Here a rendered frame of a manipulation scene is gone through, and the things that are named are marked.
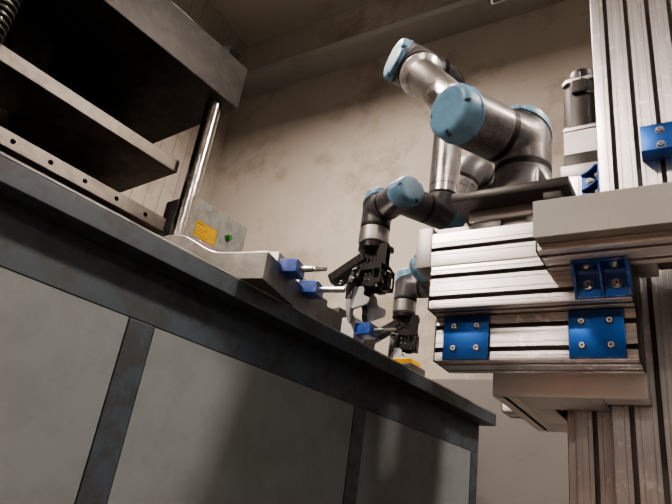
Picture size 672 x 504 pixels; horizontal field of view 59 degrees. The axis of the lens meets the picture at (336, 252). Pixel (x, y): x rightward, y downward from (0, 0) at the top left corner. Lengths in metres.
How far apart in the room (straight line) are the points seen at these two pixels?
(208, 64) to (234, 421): 1.52
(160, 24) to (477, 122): 1.36
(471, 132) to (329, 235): 3.53
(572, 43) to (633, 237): 3.87
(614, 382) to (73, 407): 0.89
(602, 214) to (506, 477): 2.72
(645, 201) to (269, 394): 0.76
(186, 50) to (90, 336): 1.50
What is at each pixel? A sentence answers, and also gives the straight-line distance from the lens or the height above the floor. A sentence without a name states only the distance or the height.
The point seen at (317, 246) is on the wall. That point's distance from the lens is 4.70.
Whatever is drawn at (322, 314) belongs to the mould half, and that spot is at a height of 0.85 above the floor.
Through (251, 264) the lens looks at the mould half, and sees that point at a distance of 1.11.
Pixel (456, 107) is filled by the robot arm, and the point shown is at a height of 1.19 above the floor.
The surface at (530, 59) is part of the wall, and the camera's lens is 4.85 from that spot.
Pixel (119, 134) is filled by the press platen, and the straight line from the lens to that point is 2.16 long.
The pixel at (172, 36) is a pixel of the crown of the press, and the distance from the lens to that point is 2.28.
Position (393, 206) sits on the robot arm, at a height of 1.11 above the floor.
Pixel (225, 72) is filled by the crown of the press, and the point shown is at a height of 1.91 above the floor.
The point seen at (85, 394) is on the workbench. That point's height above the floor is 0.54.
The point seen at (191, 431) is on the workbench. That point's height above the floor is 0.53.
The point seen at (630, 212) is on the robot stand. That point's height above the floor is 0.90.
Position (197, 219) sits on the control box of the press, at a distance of 2.32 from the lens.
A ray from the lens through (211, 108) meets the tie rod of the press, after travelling 2.34.
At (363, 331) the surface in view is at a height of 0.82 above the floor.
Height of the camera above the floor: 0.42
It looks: 24 degrees up
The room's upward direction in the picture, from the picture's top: 9 degrees clockwise
